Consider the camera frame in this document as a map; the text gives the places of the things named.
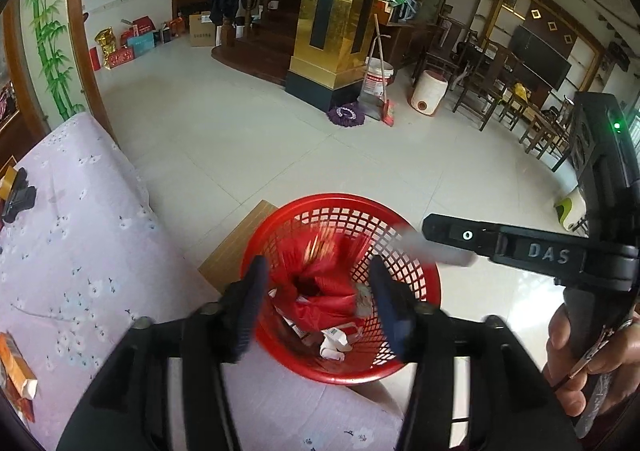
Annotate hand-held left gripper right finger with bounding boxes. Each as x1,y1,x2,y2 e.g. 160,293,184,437
367,255,583,451

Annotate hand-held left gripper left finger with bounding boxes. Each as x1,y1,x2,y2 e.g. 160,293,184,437
55,255,271,451

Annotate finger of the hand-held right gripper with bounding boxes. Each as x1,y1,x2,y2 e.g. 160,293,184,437
422,214,587,282

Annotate red plastic wrapper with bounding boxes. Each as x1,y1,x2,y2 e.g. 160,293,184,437
277,231,371,332

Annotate red plastic basket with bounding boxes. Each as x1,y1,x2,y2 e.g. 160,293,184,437
248,194,442,386

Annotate person's right hand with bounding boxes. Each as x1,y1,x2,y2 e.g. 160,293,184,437
542,303,640,417

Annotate green and white plastic stool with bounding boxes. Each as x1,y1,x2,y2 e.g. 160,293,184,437
554,191,587,232

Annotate wooden stool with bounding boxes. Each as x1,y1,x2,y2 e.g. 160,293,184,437
198,200,281,292

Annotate wooden chair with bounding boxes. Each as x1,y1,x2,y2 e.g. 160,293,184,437
452,46,516,132
520,96,576,162

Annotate black television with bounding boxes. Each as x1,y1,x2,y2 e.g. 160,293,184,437
507,25,572,92

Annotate white barrel stool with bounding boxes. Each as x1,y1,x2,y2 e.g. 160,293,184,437
410,70,448,118

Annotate broom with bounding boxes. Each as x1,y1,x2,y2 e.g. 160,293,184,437
374,14,397,128

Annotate purple mop head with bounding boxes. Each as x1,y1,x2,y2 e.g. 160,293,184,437
327,101,365,126

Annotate white bucket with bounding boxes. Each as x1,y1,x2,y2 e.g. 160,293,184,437
361,57,394,97

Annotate orange medicine box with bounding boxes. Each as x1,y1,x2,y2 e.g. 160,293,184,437
0,331,38,402

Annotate green bags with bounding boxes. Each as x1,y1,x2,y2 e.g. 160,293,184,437
385,0,418,22

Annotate black clip device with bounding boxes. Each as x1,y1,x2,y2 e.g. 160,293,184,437
1,167,37,224

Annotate wooden staircase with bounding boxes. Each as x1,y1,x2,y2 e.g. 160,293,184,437
211,0,313,84

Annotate yellow tape roll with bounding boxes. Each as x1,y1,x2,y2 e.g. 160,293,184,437
0,165,18,202

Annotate golden pillar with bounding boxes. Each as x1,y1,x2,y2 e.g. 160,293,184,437
286,0,396,104

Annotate cardboard box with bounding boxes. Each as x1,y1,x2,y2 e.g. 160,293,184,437
188,11,226,48

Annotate gold gift bag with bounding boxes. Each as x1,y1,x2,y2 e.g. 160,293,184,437
95,28,118,69

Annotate dark jacket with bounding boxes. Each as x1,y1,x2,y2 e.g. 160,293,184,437
209,0,241,24

